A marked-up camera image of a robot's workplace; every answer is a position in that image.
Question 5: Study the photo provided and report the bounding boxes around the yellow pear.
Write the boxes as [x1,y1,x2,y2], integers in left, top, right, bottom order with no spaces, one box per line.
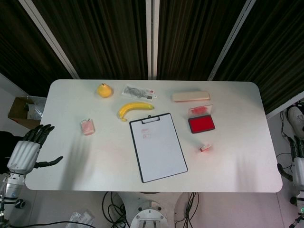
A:
[96,83,114,98]

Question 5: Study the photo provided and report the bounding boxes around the black clipboard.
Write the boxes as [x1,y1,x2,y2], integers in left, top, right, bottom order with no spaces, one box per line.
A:
[129,113,189,184]

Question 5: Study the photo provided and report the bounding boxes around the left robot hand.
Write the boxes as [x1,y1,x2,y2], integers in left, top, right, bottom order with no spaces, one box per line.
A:
[6,123,64,177]

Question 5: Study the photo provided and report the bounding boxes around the white packets on floor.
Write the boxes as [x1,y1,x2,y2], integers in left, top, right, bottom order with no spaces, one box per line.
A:
[66,210,95,228]

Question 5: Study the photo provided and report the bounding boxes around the black floor cables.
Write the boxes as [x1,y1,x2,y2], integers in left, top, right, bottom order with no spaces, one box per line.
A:
[276,110,304,182]

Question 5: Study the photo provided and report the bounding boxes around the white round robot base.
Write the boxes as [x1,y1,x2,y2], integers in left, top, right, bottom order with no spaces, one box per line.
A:
[116,191,200,228]

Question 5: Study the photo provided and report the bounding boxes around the yellow banana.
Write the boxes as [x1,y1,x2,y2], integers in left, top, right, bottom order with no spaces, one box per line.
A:
[117,102,155,122]

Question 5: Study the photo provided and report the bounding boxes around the white frame post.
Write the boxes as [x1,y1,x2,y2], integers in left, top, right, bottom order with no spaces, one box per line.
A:
[18,0,80,79]
[207,0,257,81]
[145,0,160,80]

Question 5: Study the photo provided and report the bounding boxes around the white paper sheet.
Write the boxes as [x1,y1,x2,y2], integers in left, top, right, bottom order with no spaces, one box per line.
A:
[130,114,187,181]

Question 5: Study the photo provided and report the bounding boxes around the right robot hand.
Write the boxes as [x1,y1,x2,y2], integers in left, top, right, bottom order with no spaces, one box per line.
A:
[277,134,304,189]

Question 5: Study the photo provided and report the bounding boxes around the beige oblong case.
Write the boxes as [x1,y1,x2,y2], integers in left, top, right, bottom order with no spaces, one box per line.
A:
[171,91,211,103]

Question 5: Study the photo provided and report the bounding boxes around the red ink pad with lid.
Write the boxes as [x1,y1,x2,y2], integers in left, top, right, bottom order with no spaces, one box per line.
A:
[188,104,216,134]

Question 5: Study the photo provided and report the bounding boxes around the clear plastic bag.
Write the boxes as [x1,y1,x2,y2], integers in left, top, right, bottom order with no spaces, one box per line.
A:
[23,96,47,121]

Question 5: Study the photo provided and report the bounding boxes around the black cable bundle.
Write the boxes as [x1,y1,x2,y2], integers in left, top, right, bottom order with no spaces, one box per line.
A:
[174,191,200,228]
[102,191,126,228]

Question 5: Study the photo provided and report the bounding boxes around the dark pleated curtain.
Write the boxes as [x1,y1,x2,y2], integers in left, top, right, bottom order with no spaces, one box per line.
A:
[32,0,150,80]
[217,0,304,115]
[157,0,248,81]
[0,0,73,98]

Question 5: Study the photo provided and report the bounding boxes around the small pink packet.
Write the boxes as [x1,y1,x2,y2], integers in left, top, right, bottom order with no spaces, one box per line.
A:
[80,119,96,136]

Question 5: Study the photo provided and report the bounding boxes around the brown cardboard box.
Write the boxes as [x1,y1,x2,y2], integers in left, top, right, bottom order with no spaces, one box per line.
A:
[8,96,47,130]

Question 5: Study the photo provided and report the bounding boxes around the clear printed plastic packet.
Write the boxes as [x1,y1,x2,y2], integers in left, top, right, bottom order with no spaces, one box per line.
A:
[121,84,159,102]

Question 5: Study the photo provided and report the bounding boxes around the long black floor cable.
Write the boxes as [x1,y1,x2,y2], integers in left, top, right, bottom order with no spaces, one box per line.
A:
[0,220,74,228]

